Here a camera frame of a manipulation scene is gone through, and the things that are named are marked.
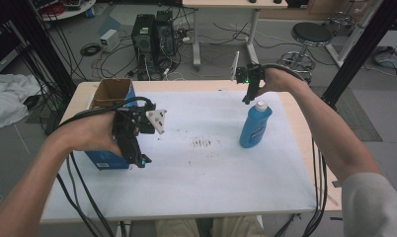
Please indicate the blue bottle with white cap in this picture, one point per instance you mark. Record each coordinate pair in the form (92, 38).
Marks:
(254, 128)

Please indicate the black round stool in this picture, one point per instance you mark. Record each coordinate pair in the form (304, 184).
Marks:
(311, 33)

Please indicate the person's left hand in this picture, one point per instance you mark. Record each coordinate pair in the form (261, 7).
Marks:
(88, 131)

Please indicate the black computer tower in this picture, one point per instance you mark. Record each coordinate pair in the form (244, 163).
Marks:
(143, 39)
(165, 33)

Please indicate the crumpled white cloth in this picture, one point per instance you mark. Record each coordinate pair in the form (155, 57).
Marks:
(5, 98)

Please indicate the blue cardboard box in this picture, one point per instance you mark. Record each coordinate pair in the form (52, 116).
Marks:
(112, 90)

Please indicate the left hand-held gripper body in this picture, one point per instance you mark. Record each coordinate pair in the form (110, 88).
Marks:
(134, 121)

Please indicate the grey floor mat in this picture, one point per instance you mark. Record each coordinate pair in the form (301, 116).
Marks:
(354, 118)

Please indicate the small white device box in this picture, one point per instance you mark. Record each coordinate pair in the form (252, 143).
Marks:
(108, 40)

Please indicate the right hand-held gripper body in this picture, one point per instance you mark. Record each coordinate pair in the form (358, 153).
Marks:
(252, 74)

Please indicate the person's right hand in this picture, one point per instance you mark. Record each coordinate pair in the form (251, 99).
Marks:
(280, 82)

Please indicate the round white table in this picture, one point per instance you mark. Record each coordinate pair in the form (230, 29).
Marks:
(71, 11)

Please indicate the desk with white legs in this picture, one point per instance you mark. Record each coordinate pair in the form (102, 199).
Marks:
(232, 3)

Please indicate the chrome stool base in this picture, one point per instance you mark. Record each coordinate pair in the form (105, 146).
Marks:
(341, 20)

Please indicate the white paper sheet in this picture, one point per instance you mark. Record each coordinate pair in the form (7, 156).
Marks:
(203, 177)

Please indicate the grey shirt sleeve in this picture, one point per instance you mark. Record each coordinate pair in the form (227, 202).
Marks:
(374, 207)

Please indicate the black metal frame post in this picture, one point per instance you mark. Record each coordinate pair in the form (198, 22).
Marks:
(361, 49)
(51, 56)

